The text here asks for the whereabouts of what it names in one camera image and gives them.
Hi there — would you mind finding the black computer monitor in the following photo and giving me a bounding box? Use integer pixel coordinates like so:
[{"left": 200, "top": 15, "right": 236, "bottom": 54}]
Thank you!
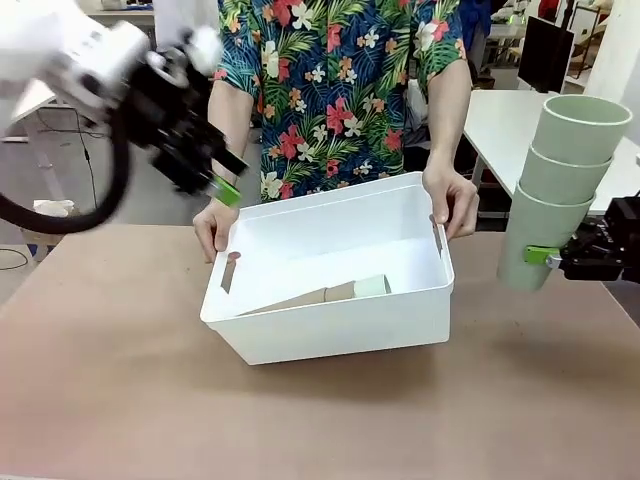
[{"left": 516, "top": 14, "right": 577, "bottom": 94}]

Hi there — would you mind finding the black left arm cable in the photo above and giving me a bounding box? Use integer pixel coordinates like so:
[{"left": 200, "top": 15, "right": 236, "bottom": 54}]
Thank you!
[{"left": 0, "top": 112, "right": 138, "bottom": 236}]

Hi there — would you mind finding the person's right hand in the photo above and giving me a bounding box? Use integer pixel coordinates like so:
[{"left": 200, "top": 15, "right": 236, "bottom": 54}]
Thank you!
[{"left": 193, "top": 203, "right": 241, "bottom": 265}]

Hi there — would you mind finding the white side table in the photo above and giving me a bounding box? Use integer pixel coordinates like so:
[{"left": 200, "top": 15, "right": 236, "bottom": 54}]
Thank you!
[{"left": 0, "top": 74, "right": 69, "bottom": 147}]

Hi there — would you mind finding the person's left hand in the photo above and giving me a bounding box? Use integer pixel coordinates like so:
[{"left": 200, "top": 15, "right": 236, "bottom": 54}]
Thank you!
[{"left": 422, "top": 166, "right": 481, "bottom": 241}]

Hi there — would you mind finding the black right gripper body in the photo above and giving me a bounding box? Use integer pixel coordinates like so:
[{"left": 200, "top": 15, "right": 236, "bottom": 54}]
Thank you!
[{"left": 599, "top": 196, "right": 640, "bottom": 285}]

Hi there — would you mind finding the person in floral shirt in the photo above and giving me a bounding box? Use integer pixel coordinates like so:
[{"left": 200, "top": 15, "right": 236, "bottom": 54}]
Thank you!
[{"left": 213, "top": 0, "right": 474, "bottom": 204}]

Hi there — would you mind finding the person's left forearm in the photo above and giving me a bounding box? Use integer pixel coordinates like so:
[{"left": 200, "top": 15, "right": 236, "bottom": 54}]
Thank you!
[{"left": 426, "top": 56, "right": 474, "bottom": 174}]

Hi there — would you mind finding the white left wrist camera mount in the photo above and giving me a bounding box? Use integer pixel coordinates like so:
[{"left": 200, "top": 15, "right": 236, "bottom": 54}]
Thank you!
[{"left": 189, "top": 26, "right": 225, "bottom": 77}]

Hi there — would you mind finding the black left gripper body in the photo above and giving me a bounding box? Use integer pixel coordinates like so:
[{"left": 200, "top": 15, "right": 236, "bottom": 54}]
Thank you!
[{"left": 116, "top": 43, "right": 222, "bottom": 197}]

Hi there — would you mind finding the light green plastic cup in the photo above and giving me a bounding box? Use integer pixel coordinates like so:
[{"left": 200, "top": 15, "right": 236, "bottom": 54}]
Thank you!
[
  {"left": 495, "top": 181, "right": 598, "bottom": 294},
  {"left": 516, "top": 146, "right": 615, "bottom": 207},
  {"left": 529, "top": 94, "right": 633, "bottom": 167},
  {"left": 351, "top": 273, "right": 393, "bottom": 300}
]

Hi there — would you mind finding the person's right forearm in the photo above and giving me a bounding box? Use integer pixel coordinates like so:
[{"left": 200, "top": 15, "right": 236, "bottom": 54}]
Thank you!
[{"left": 206, "top": 74, "right": 258, "bottom": 214}]

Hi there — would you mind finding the white plastic basket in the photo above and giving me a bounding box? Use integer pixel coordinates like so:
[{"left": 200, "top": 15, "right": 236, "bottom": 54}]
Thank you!
[{"left": 199, "top": 170, "right": 457, "bottom": 369}]

